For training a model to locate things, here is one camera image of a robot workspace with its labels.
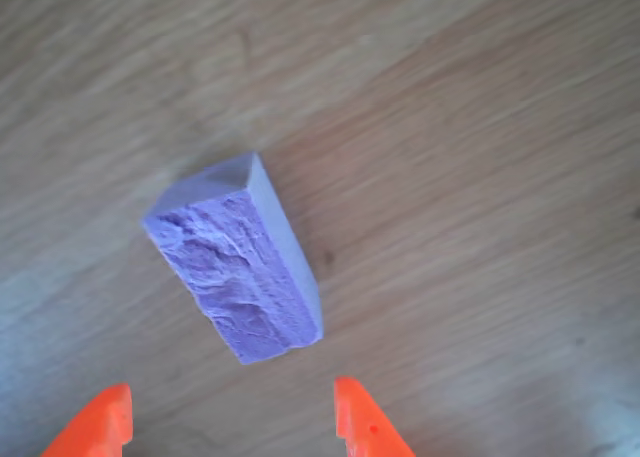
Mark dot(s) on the purple foam block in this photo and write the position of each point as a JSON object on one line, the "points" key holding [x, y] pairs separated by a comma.
{"points": [[240, 277]]}

